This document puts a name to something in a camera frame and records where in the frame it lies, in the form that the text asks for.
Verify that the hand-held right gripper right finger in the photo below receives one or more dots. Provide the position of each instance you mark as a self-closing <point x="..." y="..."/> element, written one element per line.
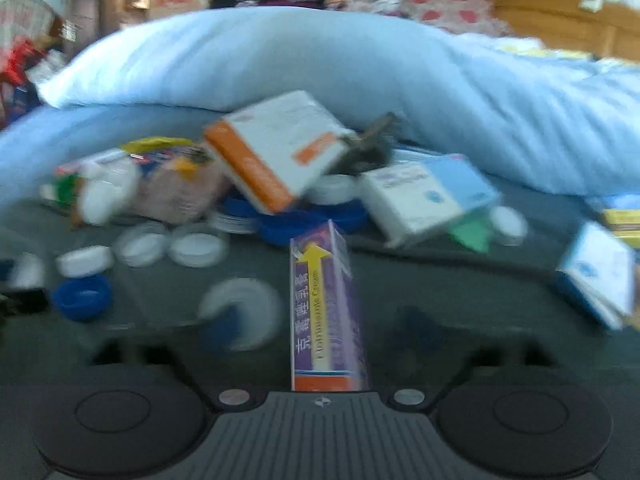
<point x="417" y="332"/>

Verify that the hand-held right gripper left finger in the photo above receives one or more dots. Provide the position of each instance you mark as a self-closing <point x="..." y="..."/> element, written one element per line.
<point x="222" y="330"/>

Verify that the purple carton yellow arrow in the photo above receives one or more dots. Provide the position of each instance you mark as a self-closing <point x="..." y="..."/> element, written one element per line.
<point x="325" y="310"/>

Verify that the clear plastic cap white liner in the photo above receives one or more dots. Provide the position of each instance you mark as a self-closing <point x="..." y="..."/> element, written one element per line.
<point x="197" y="250"/>
<point x="140" y="247"/>

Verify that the floral printed packet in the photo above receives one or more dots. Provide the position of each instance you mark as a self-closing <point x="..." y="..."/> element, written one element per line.
<point x="175" y="190"/>

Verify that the orange white carton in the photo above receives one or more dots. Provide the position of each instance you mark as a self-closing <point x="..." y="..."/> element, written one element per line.
<point x="280" y="145"/>

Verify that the large white plastic lid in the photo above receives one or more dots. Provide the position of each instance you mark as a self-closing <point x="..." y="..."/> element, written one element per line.
<point x="250" y="310"/>

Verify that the green paper piece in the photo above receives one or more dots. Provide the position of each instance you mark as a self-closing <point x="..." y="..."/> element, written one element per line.
<point x="472" y="235"/>

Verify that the blue plastic cap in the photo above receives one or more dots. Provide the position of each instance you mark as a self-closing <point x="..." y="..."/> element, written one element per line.
<point x="280" y="230"/>
<point x="80" y="300"/>

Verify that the white light blue carton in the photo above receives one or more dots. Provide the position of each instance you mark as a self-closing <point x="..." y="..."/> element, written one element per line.
<point x="415" y="200"/>

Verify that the pile of white caps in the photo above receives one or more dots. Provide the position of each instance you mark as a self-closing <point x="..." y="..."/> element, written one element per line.
<point x="105" y="195"/>

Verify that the black carton gold print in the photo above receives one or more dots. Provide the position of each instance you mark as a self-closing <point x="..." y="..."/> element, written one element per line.
<point x="372" y="152"/>

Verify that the yellow packet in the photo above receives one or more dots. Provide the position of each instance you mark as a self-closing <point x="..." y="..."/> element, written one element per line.
<point x="155" y="144"/>

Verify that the large green plastic cap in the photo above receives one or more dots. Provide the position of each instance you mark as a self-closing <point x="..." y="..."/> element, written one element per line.
<point x="65" y="190"/>

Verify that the light blue duvet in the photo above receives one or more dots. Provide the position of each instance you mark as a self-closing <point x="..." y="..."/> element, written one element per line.
<point x="300" y="50"/>

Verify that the red polka dot pillow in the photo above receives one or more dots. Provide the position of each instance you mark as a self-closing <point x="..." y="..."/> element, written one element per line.
<point x="450" y="10"/>

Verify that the wooden headboard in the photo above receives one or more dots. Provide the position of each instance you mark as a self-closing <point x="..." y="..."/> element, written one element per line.
<point x="550" y="20"/>

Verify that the rattan chair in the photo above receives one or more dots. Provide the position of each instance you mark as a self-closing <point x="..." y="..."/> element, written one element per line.
<point x="25" y="20"/>

